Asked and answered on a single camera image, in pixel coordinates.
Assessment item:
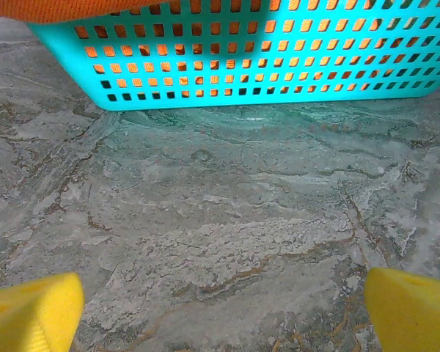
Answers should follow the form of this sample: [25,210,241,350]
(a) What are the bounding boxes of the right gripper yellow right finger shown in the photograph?
[363,267,440,352]

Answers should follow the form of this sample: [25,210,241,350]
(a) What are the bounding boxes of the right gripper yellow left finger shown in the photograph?
[0,272,86,352]

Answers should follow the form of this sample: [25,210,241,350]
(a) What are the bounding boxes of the orange trousers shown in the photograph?
[0,0,393,98]

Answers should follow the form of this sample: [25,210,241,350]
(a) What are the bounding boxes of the teal plastic basket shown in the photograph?
[25,0,440,112]

